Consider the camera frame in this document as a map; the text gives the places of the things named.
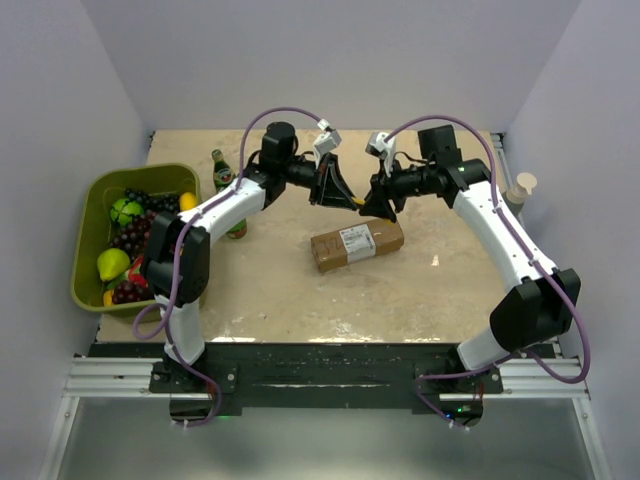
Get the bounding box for olive green plastic bin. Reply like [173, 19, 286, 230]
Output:
[71, 163, 200, 318]

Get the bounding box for brown cardboard express box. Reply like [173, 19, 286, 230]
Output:
[310, 218, 405, 273]

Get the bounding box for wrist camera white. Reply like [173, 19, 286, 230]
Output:
[312, 119, 342, 164]
[365, 132, 396, 177]

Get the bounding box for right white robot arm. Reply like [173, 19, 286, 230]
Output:
[360, 125, 581, 393]

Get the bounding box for beige cup bottle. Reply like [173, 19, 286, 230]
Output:
[503, 172, 538, 216]

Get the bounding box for yellow lemon fruit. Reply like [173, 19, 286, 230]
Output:
[179, 192, 198, 212]

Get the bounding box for dark black grape bunch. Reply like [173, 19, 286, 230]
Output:
[125, 189, 180, 213]

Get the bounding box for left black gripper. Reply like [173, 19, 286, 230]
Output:
[282, 152, 359, 211]

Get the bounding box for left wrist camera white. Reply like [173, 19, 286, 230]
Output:
[312, 119, 342, 164]

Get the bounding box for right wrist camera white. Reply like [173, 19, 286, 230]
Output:
[365, 132, 396, 177]

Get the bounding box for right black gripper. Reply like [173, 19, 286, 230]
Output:
[360, 157, 436, 219]

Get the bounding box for red dragon fruit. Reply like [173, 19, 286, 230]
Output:
[125, 256, 148, 288]

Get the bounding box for red purple grape bunch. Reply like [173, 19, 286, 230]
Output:
[109, 211, 157, 261]

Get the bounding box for lower dark red grapes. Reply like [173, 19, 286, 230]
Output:
[111, 281, 152, 305]

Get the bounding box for yellow green pear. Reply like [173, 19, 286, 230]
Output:
[96, 248, 131, 282]

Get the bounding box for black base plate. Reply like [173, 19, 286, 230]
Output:
[88, 341, 504, 422]

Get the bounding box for green glass bottle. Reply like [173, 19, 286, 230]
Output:
[211, 149, 236, 193]
[226, 219, 248, 239]

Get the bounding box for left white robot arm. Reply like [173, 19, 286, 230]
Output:
[141, 121, 358, 392]

